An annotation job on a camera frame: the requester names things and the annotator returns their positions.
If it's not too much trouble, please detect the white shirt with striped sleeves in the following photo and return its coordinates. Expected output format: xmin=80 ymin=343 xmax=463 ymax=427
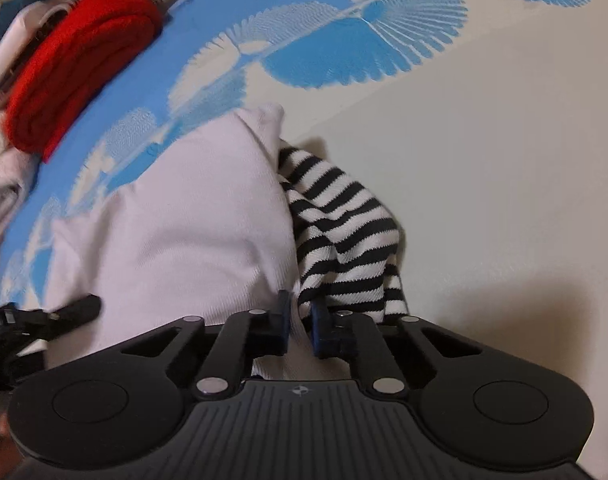
xmin=44 ymin=102 xmax=410 ymax=383

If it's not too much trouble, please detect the red folded cloth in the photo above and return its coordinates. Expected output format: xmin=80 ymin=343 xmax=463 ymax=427
xmin=5 ymin=0 xmax=166 ymax=164

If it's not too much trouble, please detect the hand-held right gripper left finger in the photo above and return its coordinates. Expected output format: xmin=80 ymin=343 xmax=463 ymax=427
xmin=118 ymin=289 xmax=292 ymax=401

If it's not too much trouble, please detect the white folded towel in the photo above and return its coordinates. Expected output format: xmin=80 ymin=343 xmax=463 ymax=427
xmin=0 ymin=115 xmax=42 ymax=243

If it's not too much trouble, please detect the white folded cloth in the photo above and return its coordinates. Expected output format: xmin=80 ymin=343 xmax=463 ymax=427
xmin=0 ymin=0 xmax=82 ymax=103

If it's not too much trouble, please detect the blue patterned bed sheet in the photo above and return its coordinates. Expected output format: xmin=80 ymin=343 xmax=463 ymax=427
xmin=0 ymin=0 xmax=608 ymax=480

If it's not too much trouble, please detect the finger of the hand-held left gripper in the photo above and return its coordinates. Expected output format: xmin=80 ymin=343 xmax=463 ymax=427
xmin=45 ymin=293 xmax=103 ymax=334

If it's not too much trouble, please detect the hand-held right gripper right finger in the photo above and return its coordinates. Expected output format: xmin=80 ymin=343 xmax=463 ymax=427
xmin=310 ymin=299 xmax=486 ymax=401

